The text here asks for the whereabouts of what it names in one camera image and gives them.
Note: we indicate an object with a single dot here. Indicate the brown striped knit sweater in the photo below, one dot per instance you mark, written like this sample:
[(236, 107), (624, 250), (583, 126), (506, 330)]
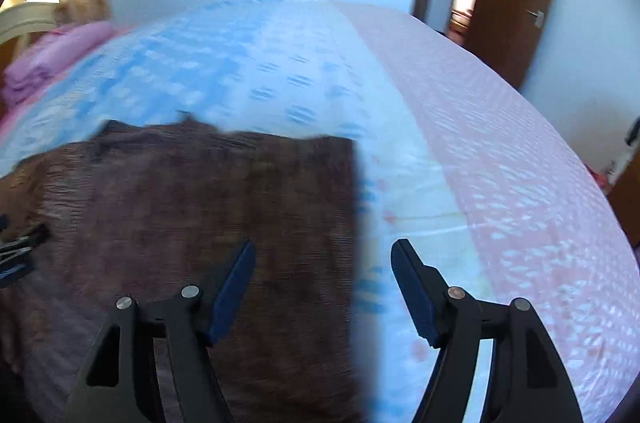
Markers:
[(146, 211)]

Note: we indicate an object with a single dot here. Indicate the pink bed sheet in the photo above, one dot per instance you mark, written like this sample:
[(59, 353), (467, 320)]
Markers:
[(541, 226)]

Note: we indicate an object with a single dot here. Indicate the blue polka-dot bed blanket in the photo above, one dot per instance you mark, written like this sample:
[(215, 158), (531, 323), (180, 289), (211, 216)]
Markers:
[(300, 68)]

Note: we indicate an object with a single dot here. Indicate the silver door handle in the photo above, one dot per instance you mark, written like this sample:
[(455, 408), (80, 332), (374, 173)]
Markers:
[(538, 16)]

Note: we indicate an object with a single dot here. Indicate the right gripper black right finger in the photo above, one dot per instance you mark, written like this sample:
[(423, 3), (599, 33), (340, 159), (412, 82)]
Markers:
[(527, 379)]

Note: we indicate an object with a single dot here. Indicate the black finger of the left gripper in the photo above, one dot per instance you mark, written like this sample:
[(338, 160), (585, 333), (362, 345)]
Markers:
[(16, 262)]

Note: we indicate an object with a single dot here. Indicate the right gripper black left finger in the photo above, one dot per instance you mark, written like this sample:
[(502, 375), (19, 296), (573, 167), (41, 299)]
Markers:
[(118, 379)]

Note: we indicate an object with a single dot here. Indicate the cream wooden headboard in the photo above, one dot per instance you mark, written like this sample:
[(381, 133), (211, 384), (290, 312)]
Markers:
[(30, 17)]

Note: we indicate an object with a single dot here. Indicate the folded pink quilt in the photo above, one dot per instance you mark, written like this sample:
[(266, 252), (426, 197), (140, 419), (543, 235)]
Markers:
[(54, 53)]

